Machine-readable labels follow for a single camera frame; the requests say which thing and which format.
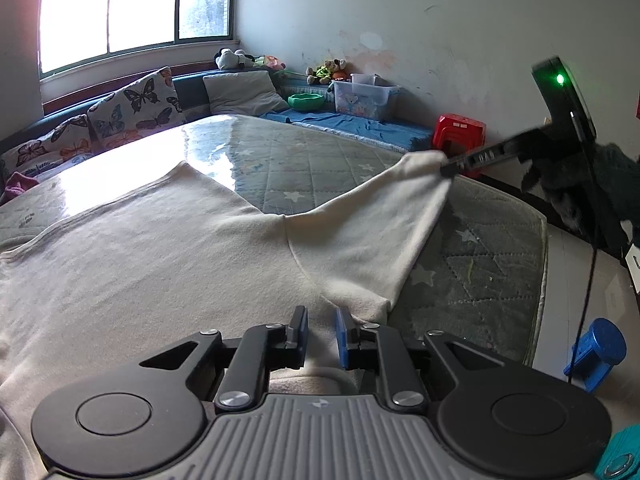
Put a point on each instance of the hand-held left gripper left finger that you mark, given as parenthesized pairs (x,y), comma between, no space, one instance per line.
(299,336)

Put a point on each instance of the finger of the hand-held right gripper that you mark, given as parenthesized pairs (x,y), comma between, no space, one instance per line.
(480,156)

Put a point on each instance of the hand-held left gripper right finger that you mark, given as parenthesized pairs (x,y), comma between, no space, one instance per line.
(343,336)

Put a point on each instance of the white shirt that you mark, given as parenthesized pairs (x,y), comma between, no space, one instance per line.
(175,260)

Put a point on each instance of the red plastic stool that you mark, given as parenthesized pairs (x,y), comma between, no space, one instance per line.
(460,130)

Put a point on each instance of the clear plastic storage box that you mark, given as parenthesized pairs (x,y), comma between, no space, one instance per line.
(362,102)

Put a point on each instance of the blue blanket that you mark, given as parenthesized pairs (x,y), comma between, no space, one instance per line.
(350,127)

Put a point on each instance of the grey quilted mattress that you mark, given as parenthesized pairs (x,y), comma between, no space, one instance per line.
(325,160)

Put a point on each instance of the brown plush bear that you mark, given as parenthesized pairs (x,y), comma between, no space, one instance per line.
(327,71)

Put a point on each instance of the green bowl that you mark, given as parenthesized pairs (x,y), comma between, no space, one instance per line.
(306,101)

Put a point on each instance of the white tag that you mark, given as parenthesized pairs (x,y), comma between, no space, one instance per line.
(634,265)

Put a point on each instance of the blue plastic stool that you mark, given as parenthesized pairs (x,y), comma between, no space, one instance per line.
(600,347)

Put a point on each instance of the colourful toy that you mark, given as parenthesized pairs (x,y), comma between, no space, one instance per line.
(270,62)

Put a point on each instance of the grey pillow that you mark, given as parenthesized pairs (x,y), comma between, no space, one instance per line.
(240,92)

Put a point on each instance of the panda plush toy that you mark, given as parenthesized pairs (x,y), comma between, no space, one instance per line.
(231,59)

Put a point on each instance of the butterfly print pillow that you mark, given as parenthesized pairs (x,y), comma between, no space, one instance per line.
(55,145)
(140,105)

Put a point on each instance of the teal plastic object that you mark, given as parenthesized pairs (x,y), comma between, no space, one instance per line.
(622,452)

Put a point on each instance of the maroon cloth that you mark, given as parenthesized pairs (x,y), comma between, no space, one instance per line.
(20,185)

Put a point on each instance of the window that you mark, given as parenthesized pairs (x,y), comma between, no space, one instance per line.
(135,5)

